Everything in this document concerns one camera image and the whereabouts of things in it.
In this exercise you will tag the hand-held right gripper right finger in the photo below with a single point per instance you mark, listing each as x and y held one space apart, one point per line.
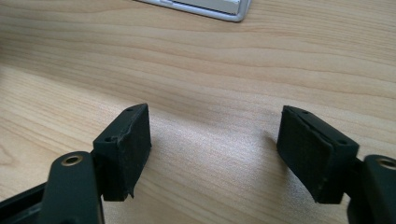
311 152

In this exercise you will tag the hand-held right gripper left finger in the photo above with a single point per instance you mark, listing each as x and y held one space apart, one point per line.
127 152

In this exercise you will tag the white keyboard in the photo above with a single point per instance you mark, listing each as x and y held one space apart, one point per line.
208 8

